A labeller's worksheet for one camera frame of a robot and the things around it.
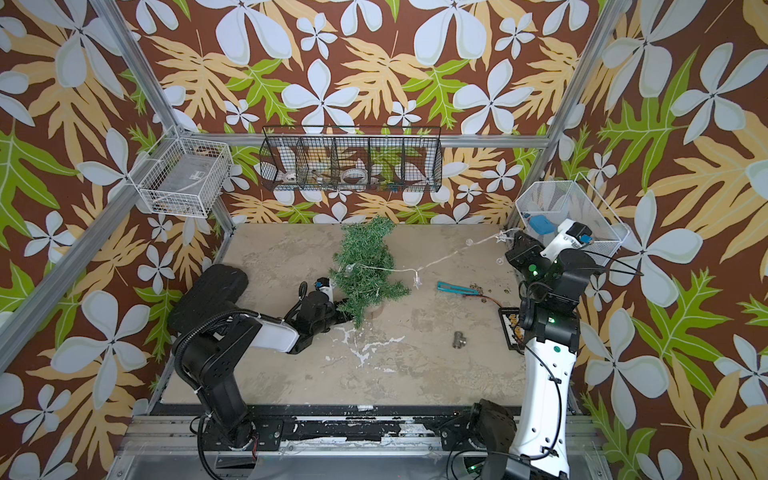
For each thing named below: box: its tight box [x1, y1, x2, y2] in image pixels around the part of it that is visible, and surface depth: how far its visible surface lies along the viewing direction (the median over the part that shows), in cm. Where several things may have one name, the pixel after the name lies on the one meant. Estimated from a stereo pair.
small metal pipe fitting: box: [452, 331, 467, 349], surface depth 90 cm
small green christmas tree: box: [330, 216, 411, 328], surface depth 75 cm
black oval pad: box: [168, 264, 249, 341], surface depth 95 cm
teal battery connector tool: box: [436, 281, 481, 296], surface depth 104 cm
